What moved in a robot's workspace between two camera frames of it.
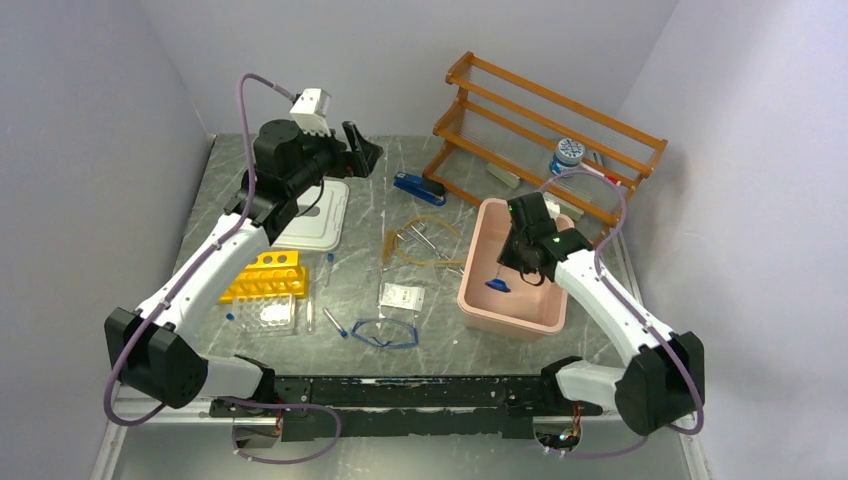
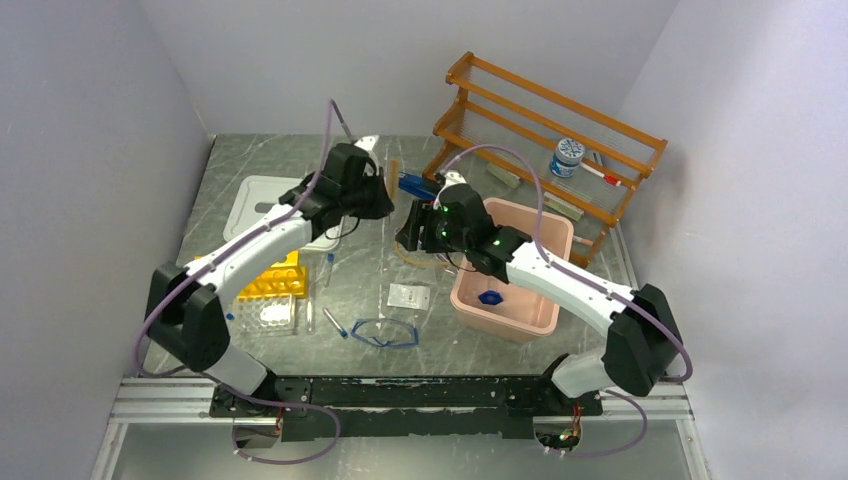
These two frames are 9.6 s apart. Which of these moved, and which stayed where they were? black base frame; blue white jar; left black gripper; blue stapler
Moved: left black gripper
Stayed: blue stapler; black base frame; blue white jar
